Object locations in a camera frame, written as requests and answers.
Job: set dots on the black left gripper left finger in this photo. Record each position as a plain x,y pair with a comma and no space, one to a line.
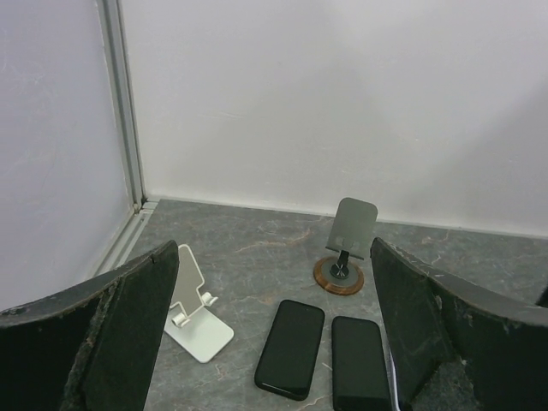
92,346

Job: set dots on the round wooden base phone stand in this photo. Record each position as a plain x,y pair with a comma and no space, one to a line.
351,238

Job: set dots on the black phone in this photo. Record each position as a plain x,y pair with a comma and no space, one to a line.
287,361
359,375

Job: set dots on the aluminium frame post left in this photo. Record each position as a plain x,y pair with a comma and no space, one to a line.
115,48

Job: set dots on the white metal phone stand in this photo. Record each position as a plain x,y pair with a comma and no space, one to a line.
189,321

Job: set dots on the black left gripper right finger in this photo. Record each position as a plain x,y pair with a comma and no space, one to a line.
432,317

